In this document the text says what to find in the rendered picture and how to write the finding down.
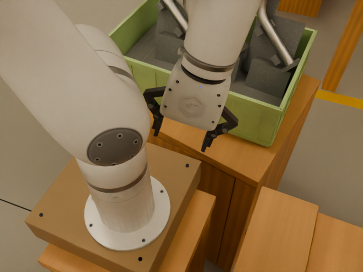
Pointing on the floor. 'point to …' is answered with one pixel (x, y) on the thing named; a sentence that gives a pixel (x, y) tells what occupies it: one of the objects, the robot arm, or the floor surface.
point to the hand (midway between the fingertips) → (181, 136)
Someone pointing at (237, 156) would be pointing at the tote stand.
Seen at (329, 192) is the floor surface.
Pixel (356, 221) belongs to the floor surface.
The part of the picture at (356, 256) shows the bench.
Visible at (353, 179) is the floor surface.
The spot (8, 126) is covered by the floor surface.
